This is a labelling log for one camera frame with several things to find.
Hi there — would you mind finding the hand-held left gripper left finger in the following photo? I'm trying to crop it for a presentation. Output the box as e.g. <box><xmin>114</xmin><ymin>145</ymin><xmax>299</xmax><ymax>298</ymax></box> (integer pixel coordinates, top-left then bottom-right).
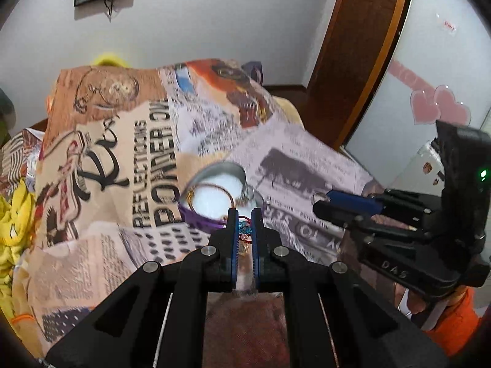
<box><xmin>38</xmin><ymin>208</ymin><xmax>240</xmax><ymax>368</ymax></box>

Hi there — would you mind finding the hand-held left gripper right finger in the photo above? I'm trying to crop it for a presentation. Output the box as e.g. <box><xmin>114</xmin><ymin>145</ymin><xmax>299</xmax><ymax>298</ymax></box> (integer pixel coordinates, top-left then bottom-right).
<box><xmin>251</xmin><ymin>207</ymin><xmax>450</xmax><ymax>368</ymax></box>

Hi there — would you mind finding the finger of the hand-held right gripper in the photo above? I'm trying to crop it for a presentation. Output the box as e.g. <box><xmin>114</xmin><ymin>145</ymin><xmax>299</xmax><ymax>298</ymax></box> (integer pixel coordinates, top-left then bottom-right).
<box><xmin>312</xmin><ymin>201</ymin><xmax>419</xmax><ymax>235</ymax></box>
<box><xmin>314</xmin><ymin>190</ymin><xmax>446</xmax><ymax>221</ymax></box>

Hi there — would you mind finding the purple heart-shaped tin box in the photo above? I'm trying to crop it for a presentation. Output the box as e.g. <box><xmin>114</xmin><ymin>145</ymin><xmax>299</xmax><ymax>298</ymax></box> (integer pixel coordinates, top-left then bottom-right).
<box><xmin>177</xmin><ymin>162</ymin><xmax>265</xmax><ymax>234</ymax></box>

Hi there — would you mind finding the gold bangle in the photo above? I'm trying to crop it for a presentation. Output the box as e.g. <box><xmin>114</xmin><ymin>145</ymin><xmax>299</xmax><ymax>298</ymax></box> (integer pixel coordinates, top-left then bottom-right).
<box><xmin>185</xmin><ymin>183</ymin><xmax>235</xmax><ymax>224</ymax></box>

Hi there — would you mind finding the white suitcase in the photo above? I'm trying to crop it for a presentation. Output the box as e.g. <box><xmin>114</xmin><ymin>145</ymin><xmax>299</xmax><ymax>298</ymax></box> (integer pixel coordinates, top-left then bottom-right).
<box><xmin>395</xmin><ymin>140</ymin><xmax>448</xmax><ymax>201</ymax></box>

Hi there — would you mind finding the pale yellow blanket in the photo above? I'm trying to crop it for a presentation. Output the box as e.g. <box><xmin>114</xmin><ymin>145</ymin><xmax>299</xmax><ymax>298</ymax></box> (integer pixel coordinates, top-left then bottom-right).
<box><xmin>277</xmin><ymin>98</ymin><xmax>304</xmax><ymax>128</ymax></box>

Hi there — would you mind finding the pink heart sticker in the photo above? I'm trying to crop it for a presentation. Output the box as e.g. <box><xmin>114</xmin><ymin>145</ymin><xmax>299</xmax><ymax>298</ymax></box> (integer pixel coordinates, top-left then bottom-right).
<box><xmin>410</xmin><ymin>84</ymin><xmax>472</xmax><ymax>126</ymax></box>

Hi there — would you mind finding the brown wooden door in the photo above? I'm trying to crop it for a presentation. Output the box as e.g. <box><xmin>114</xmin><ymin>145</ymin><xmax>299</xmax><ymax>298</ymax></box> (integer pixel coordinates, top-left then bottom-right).
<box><xmin>306</xmin><ymin>0</ymin><xmax>414</xmax><ymax>151</ymax></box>

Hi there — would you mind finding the printed newspaper-pattern blanket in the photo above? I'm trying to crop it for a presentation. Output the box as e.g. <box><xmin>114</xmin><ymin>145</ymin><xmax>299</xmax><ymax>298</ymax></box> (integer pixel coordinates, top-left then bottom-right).
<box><xmin>11</xmin><ymin>58</ymin><xmax>388</xmax><ymax>368</ymax></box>

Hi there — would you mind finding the dark blue cloth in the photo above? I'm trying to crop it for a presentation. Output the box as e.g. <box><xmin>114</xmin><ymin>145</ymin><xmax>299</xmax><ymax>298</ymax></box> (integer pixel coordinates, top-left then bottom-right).
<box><xmin>242</xmin><ymin>60</ymin><xmax>266</xmax><ymax>86</ymax></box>

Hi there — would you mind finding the white sliding wardrobe door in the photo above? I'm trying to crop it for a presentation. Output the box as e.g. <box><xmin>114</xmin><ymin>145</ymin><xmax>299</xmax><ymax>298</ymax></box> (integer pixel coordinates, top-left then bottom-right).
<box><xmin>342</xmin><ymin>0</ymin><xmax>491</xmax><ymax>194</ymax></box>

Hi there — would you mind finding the yellow cloth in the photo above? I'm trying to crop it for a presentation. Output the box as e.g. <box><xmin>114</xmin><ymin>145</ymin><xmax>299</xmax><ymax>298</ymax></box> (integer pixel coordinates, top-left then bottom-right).
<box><xmin>0</xmin><ymin>178</ymin><xmax>38</xmax><ymax>323</ymax></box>

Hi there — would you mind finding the yellow pillow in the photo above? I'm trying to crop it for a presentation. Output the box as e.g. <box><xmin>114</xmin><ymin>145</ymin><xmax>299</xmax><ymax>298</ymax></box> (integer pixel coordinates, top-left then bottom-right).
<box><xmin>92</xmin><ymin>53</ymin><xmax>132</xmax><ymax>68</ymax></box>

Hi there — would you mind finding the striped blanket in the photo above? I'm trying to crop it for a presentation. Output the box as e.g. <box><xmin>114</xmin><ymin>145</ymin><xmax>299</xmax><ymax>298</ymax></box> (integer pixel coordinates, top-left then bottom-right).
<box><xmin>0</xmin><ymin>128</ymin><xmax>47</xmax><ymax>193</ymax></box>

